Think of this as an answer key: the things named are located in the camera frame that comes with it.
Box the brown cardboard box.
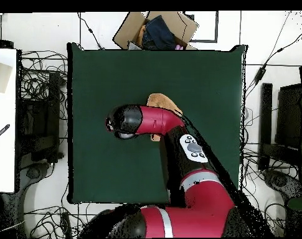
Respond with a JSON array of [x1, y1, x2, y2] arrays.
[[112, 11, 199, 50]]

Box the black striped tool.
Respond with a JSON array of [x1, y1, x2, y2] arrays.
[[0, 123, 11, 144]]

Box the dark green table cloth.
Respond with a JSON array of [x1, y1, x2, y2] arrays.
[[67, 42, 247, 205]]

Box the black stand base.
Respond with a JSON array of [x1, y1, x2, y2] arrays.
[[18, 161, 54, 195], [262, 169, 302, 202]]

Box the white desk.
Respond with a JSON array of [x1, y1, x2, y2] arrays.
[[0, 48, 17, 193]]

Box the black stand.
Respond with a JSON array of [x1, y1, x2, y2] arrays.
[[17, 72, 64, 170], [257, 82, 302, 171]]

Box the thin black cable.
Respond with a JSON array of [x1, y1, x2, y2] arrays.
[[77, 12, 105, 50]]

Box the orange cloth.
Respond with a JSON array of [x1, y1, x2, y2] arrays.
[[136, 24, 147, 47]]

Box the dark blue jeans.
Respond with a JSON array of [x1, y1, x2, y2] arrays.
[[142, 14, 177, 50]]

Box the black cable with adapter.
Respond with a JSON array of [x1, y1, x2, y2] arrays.
[[245, 27, 302, 99]]

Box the black cable tangle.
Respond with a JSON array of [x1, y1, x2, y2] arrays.
[[18, 49, 69, 120], [23, 204, 101, 238], [240, 141, 301, 237]]

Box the tan terry towel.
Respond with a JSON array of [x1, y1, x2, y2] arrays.
[[146, 93, 183, 142]]

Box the beige box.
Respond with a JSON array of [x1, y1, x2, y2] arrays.
[[0, 59, 12, 94]]

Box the black power strip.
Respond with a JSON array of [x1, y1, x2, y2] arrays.
[[60, 211, 72, 238]]

